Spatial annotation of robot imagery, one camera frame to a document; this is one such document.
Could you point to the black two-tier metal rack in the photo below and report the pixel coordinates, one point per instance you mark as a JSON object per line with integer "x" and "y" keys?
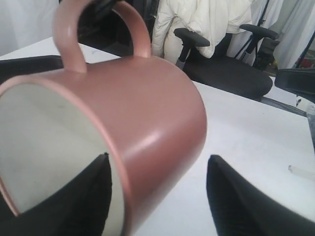
{"x": 23, "y": 66}

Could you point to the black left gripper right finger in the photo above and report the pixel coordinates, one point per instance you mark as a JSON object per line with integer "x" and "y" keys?
{"x": 240, "y": 209}

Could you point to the black office chair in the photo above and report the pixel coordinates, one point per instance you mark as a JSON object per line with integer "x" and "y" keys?
{"x": 221, "y": 71}

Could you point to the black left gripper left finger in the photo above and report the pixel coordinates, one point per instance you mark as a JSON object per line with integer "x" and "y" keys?
{"x": 80, "y": 208}

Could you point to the cream puffer jacket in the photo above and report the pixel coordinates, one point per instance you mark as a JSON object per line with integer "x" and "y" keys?
{"x": 212, "y": 19}

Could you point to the white curtain backdrop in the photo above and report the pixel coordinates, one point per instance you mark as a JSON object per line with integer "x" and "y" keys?
{"x": 24, "y": 22}

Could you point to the pink ceramic mug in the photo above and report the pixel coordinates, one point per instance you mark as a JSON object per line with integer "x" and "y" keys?
{"x": 141, "y": 110}

